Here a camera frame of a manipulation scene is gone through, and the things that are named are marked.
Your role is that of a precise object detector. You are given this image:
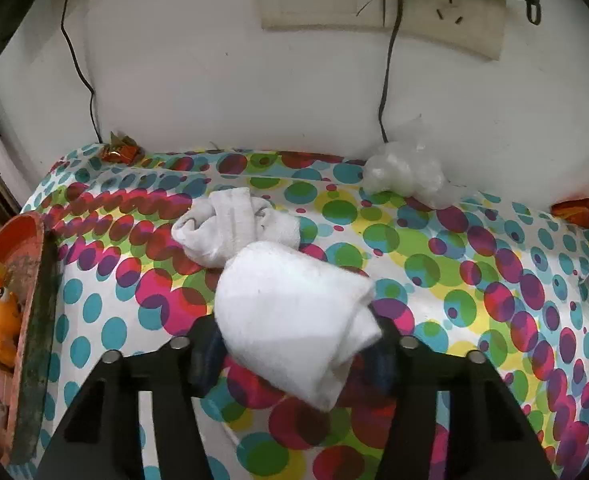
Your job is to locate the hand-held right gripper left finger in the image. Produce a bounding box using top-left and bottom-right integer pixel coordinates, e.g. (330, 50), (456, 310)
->
(34, 316), (225, 480)

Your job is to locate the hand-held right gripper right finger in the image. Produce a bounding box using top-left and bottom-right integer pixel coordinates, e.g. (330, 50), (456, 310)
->
(364, 315), (557, 480)

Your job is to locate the orange toy duck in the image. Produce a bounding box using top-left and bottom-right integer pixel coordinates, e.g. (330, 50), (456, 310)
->
(0, 272), (25, 368)

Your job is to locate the red round tray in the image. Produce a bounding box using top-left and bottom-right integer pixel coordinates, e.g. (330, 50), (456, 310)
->
(0, 211), (62, 466)

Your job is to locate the polka dot tablecloth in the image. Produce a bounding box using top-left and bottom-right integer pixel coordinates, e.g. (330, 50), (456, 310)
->
(7, 142), (589, 480)

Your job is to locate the knotted white sock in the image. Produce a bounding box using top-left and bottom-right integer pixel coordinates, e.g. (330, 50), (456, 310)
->
(171, 187), (301, 268)

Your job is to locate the crumpled clear plastic bag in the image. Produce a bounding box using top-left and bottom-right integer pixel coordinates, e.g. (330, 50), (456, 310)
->
(361, 117), (467, 208)

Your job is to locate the orange candy wrapper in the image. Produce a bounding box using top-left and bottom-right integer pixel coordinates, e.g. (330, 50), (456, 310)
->
(102, 131), (142, 163)

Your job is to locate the red packet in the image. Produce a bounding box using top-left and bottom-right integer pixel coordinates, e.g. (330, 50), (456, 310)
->
(549, 196), (589, 226)

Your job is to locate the long black cable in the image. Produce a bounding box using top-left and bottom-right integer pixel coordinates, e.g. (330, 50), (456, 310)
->
(59, 0), (101, 145)

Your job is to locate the black adapter cable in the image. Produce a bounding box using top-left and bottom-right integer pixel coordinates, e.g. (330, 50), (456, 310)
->
(377, 0), (405, 145)

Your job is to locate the white wall socket plate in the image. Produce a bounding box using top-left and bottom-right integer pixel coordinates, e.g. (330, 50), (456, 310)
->
(254, 0), (506, 61)

